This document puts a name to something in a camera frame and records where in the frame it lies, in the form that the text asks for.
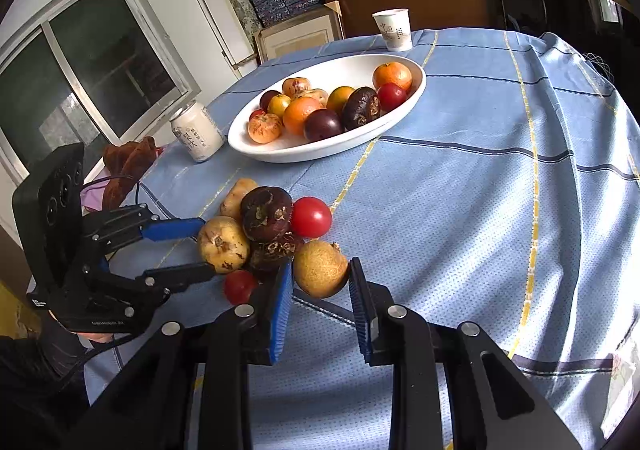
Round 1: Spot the orange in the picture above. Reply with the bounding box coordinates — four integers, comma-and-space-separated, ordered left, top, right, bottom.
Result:
372, 62, 414, 93
282, 96, 323, 137

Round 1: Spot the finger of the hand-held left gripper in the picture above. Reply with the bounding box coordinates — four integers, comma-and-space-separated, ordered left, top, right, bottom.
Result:
82, 257, 217, 303
82, 204, 207, 253

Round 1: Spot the white drink can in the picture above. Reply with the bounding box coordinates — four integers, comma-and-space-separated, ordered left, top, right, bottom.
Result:
169, 100, 225, 163

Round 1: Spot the red tomato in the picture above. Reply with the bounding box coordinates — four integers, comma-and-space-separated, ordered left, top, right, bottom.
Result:
290, 197, 333, 239
223, 270, 261, 305
376, 82, 408, 113

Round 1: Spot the white paper cup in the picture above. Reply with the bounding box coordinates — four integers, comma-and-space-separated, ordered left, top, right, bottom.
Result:
372, 8, 414, 52

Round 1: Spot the brown cloth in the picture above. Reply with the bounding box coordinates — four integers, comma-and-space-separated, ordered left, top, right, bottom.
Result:
102, 136, 165, 211

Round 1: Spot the pink cloth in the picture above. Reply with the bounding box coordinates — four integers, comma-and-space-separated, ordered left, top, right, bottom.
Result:
82, 180, 108, 208

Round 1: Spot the beige cardboard box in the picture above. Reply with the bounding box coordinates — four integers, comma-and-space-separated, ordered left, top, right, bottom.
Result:
254, 1, 345, 64

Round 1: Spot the tan round fruit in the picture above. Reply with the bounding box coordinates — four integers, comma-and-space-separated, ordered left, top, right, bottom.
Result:
219, 178, 259, 221
196, 216, 251, 275
292, 240, 350, 299

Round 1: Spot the white framed window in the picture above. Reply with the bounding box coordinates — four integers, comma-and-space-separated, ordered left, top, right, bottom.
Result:
0, 0, 201, 181

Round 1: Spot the white leaning board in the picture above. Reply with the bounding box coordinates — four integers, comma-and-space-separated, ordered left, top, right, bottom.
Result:
186, 0, 258, 80

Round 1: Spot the black cable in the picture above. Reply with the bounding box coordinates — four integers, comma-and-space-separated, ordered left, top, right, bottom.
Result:
80, 175, 143, 211

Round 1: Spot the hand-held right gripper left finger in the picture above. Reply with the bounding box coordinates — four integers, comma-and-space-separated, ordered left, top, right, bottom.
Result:
65, 259, 295, 450

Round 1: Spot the blue checked tablecloth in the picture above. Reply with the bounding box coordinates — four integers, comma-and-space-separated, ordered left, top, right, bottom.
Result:
82, 27, 640, 450

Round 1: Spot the brown wooden cabinet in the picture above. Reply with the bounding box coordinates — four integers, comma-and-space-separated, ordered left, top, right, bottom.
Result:
325, 0, 506, 38

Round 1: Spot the white oval bowl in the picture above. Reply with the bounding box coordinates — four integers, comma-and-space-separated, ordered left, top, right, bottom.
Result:
227, 54, 427, 163

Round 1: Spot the black wire frame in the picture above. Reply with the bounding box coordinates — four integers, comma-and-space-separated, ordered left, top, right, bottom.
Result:
580, 52, 613, 80

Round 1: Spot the dark brown round fruit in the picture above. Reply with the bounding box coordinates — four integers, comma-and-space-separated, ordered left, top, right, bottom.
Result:
240, 186, 294, 243
247, 232, 306, 273
341, 86, 382, 131

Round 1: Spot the crumpled white paper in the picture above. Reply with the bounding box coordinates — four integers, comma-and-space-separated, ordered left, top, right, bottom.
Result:
600, 352, 636, 441

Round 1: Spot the yellow orange round fruit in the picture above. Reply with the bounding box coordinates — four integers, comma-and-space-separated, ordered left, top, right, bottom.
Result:
326, 86, 357, 113

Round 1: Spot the small yellow round fruit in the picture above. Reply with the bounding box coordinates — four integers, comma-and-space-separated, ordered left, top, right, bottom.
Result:
267, 94, 292, 119

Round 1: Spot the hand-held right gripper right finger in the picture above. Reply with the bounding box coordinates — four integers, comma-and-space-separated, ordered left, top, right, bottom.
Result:
348, 257, 583, 450

